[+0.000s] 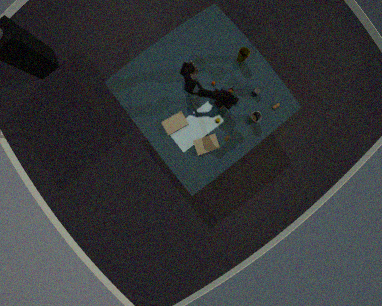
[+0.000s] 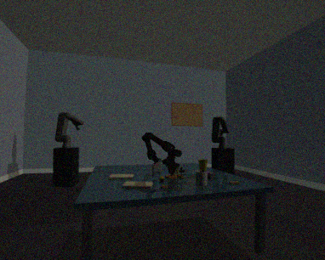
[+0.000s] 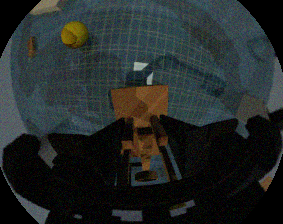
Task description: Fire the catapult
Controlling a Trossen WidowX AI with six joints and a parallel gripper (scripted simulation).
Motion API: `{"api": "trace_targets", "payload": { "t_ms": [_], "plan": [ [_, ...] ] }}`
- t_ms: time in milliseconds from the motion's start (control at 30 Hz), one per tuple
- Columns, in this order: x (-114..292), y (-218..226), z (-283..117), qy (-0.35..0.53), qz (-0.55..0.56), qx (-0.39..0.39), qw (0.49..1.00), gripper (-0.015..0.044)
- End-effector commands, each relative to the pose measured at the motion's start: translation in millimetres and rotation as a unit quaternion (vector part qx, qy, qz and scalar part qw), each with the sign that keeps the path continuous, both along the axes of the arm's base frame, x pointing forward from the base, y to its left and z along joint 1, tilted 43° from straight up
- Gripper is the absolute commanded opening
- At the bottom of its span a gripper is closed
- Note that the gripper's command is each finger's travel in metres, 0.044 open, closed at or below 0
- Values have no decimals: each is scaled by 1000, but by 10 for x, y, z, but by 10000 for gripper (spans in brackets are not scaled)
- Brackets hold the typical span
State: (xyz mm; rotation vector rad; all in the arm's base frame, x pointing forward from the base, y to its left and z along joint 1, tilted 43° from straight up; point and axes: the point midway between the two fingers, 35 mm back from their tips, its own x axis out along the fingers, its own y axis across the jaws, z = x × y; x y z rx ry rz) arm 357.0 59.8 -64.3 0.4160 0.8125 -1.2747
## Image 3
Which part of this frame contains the yellow ball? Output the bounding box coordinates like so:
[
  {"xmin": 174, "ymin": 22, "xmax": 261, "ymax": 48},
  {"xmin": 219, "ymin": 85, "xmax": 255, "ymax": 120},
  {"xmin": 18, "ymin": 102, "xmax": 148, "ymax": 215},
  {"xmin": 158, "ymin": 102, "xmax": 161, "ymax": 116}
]
[{"xmin": 61, "ymin": 20, "xmax": 89, "ymax": 48}]

